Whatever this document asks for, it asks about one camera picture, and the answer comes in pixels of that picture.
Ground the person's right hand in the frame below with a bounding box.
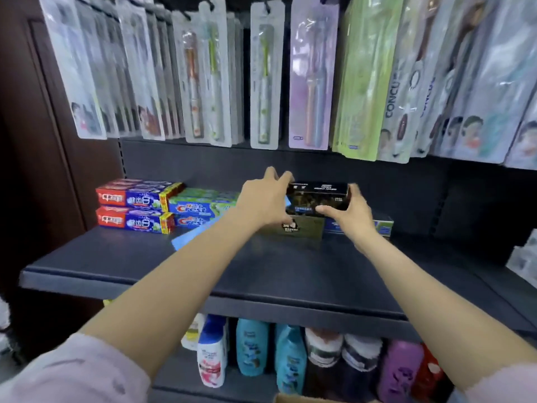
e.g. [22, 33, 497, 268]
[314, 183, 374, 252]

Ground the person's left hand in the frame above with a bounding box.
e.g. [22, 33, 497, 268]
[234, 166, 294, 229]

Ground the dark blue toothpaste box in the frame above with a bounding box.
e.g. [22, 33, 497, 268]
[323, 213, 394, 239]

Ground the black patterned toothpaste box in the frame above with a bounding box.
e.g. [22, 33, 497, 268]
[286, 181, 351, 218]

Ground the gold toothpaste box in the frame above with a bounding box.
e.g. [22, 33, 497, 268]
[256, 213, 326, 251]

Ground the dark grey shelf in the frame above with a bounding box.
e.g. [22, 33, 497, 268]
[18, 224, 537, 345]

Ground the red and blue toothpaste box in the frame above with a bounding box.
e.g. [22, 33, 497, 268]
[95, 182, 185, 211]
[96, 205, 176, 235]
[107, 178, 185, 189]

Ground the brown cardboard box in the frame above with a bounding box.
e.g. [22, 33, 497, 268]
[272, 392, 378, 403]

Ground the person's right forearm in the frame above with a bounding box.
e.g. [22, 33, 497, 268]
[356, 235, 537, 393]

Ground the person's left forearm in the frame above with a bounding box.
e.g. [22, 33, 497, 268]
[79, 213, 261, 381]

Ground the dark grey shelf board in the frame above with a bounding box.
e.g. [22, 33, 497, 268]
[149, 348, 294, 403]

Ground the person's pink right sleeve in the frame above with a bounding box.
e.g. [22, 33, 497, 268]
[463, 364, 537, 403]

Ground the row of green toothbrush packs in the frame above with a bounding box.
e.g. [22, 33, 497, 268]
[250, 0, 286, 151]

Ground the green toothbrush pack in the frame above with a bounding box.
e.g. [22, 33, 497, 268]
[197, 0, 244, 148]

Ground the stack of brown toothbrush packs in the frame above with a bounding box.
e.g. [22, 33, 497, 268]
[376, 0, 483, 164]

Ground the stack of purple toothbrush packs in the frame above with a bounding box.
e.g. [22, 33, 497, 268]
[288, 0, 341, 152]

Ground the white-lidded dark jar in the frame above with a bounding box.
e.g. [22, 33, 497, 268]
[340, 333, 383, 401]

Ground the orange toothbrush pack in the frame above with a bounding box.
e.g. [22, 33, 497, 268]
[171, 10, 206, 144]

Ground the brown-lidded dark jar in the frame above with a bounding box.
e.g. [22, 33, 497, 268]
[303, 327, 345, 399]

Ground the stack of light green packs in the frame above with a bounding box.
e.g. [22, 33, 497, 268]
[331, 0, 406, 162]

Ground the large teal shampoo bottle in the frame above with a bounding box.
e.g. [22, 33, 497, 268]
[235, 317, 270, 377]

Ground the white bottle yellow label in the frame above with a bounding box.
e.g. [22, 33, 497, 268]
[181, 313, 206, 351]

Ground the pink shampoo bottle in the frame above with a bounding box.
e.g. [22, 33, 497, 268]
[376, 339, 425, 403]

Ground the small teal shampoo bottle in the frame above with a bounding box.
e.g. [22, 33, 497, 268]
[275, 325, 308, 396]

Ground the white bottle blue cap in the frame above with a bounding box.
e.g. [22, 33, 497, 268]
[197, 314, 229, 389]

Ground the red orange bottle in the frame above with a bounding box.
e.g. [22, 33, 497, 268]
[413, 344, 445, 401]

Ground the stack of white tissue packs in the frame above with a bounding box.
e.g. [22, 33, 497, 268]
[505, 228, 537, 290]

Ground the red child toothbrush pack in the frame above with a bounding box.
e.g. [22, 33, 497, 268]
[115, 0, 185, 142]

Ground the stack of teal child toothbrush packs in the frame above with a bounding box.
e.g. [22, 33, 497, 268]
[432, 0, 537, 171]

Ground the stack of blue child toothbrush packs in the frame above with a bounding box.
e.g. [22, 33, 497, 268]
[37, 0, 142, 141]

